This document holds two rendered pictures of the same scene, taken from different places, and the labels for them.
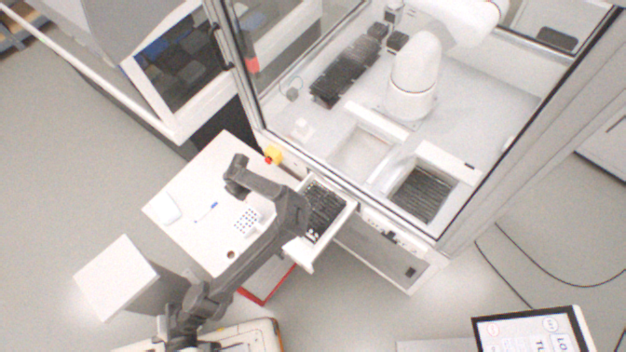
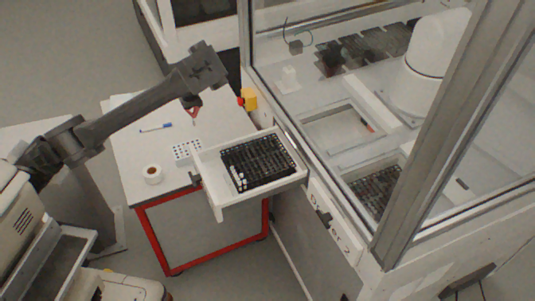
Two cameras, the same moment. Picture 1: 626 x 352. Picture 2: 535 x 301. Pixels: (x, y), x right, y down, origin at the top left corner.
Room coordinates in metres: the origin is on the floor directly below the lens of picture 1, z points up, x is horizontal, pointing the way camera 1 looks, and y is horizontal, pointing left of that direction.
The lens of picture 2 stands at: (-0.26, -0.27, 1.93)
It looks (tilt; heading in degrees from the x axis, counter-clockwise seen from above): 49 degrees down; 18
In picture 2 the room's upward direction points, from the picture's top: straight up
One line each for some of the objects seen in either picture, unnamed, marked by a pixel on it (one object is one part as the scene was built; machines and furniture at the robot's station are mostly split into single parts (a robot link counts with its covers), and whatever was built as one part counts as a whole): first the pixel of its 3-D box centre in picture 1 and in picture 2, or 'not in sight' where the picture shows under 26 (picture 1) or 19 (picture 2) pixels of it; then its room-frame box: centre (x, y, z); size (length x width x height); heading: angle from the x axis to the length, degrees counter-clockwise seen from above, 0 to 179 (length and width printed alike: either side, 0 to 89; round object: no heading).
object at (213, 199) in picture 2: (283, 248); (205, 181); (0.43, 0.17, 0.87); 0.29 x 0.02 x 0.11; 42
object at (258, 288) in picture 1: (246, 227); (193, 179); (0.75, 0.43, 0.38); 0.62 x 0.58 x 0.76; 42
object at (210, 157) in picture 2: (316, 210); (259, 163); (0.57, 0.01, 0.86); 0.40 x 0.26 x 0.06; 132
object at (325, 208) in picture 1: (314, 211); (257, 163); (0.57, 0.02, 0.87); 0.22 x 0.18 x 0.06; 132
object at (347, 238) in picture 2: (393, 233); (332, 220); (0.42, -0.28, 0.87); 0.29 x 0.02 x 0.11; 42
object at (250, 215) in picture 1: (247, 222); (188, 151); (0.61, 0.33, 0.78); 0.12 x 0.08 x 0.04; 132
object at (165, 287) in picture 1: (155, 290); (71, 196); (0.48, 0.95, 0.38); 0.30 x 0.30 x 0.76; 37
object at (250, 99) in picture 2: (273, 155); (247, 99); (0.88, 0.17, 0.88); 0.07 x 0.05 x 0.07; 42
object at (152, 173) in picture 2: (232, 255); (153, 173); (0.47, 0.41, 0.78); 0.07 x 0.07 x 0.04
